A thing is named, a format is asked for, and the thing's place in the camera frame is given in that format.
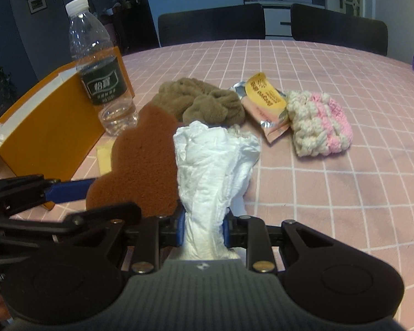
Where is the orange white storage box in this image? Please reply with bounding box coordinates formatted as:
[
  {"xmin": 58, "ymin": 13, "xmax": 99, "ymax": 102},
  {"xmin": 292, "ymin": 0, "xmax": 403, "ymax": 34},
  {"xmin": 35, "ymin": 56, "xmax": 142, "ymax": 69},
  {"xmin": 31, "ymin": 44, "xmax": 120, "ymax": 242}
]
[{"xmin": 0, "ymin": 46, "xmax": 136, "ymax": 211}]

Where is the yellow label foil packet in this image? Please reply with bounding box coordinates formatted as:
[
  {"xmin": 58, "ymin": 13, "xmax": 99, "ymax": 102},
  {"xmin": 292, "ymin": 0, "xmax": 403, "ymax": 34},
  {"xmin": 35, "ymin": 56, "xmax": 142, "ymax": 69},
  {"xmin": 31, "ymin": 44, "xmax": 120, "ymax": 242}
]
[{"xmin": 231, "ymin": 72, "xmax": 290, "ymax": 144}]

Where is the clear water bottle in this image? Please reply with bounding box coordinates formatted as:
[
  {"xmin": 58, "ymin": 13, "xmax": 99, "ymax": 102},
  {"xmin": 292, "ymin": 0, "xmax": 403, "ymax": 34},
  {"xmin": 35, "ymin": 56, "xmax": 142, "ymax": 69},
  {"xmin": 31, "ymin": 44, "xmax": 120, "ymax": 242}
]
[{"xmin": 65, "ymin": 0, "xmax": 138, "ymax": 136}]

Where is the white cloth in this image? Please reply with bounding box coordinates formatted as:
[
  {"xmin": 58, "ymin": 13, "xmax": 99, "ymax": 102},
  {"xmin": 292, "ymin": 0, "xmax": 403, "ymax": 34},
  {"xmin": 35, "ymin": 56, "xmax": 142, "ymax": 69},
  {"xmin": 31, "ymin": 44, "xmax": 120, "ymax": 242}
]
[{"xmin": 169, "ymin": 121, "xmax": 261, "ymax": 261}]

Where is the brown knitted soft item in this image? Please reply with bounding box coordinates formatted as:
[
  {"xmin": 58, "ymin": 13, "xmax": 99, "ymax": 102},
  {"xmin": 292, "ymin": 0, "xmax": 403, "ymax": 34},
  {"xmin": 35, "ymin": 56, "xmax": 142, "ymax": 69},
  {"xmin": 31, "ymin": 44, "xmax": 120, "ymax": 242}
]
[{"xmin": 152, "ymin": 78, "xmax": 245, "ymax": 128}]

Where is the black dining chair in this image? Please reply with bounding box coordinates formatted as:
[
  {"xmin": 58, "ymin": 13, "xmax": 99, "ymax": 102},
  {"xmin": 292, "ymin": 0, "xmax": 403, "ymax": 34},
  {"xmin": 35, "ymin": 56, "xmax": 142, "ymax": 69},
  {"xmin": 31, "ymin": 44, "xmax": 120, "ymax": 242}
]
[
  {"xmin": 290, "ymin": 4, "xmax": 388, "ymax": 56},
  {"xmin": 158, "ymin": 4, "xmax": 266, "ymax": 46}
]

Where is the yellow sponge piece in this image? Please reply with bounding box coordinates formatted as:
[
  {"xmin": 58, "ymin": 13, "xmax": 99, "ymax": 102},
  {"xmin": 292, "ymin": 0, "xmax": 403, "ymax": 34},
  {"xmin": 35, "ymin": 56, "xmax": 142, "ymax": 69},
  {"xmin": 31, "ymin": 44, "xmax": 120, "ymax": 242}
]
[{"xmin": 96, "ymin": 143, "xmax": 113, "ymax": 176}]

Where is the white sink cabinet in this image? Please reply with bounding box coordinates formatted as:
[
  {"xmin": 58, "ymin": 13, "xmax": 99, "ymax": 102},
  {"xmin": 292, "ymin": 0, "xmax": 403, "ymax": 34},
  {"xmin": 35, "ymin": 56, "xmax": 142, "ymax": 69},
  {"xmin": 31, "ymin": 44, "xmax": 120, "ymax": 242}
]
[{"xmin": 245, "ymin": 1, "xmax": 325, "ymax": 40}]

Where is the pink white crochet item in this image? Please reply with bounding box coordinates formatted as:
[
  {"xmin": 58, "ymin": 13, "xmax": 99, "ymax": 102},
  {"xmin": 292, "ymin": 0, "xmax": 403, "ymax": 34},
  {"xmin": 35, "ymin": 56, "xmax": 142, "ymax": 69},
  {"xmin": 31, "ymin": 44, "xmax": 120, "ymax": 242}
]
[{"xmin": 286, "ymin": 90, "xmax": 353, "ymax": 157}]

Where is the small framed picture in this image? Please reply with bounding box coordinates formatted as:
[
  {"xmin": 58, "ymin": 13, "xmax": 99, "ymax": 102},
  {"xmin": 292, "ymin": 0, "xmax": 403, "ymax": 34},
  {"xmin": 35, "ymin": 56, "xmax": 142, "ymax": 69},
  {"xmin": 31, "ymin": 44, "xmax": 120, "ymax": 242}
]
[{"xmin": 26, "ymin": 0, "xmax": 47, "ymax": 14}]

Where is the brown sponge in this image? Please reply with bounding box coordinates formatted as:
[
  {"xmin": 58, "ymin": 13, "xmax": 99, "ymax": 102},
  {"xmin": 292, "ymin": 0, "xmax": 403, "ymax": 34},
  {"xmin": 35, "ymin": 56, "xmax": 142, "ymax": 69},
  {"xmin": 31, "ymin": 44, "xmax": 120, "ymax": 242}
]
[{"xmin": 86, "ymin": 104, "xmax": 180, "ymax": 217}]

